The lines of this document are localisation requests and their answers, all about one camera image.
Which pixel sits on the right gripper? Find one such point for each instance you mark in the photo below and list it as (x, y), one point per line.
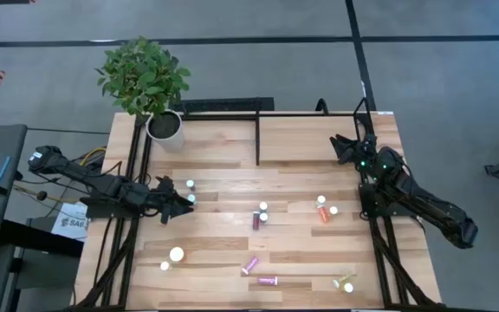
(360, 151)

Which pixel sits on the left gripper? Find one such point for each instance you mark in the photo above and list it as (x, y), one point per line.
(160, 199)

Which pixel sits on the teal medicine bottle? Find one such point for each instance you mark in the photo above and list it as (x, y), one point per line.
(263, 206)

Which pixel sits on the pink medicine bottle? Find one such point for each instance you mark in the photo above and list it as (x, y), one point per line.
(267, 281)
(249, 265)

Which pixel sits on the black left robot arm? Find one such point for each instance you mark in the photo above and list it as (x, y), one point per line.
(98, 182)

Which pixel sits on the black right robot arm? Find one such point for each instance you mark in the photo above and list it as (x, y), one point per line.
(431, 208)

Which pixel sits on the wide orange medicine bottle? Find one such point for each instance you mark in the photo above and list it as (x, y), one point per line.
(176, 254)

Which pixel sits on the teal bottle white pills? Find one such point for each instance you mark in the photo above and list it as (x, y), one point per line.
(192, 198)

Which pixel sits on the small white-capped bottle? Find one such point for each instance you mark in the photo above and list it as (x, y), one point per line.
(164, 265)

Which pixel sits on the white printed paper sign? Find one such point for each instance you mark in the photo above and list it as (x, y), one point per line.
(69, 221)

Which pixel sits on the green plant in white pot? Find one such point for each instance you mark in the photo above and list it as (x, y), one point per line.
(145, 78)

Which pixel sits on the black side table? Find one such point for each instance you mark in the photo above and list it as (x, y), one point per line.
(37, 238)

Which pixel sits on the black aluminium table frame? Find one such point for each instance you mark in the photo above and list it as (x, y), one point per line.
(137, 138)

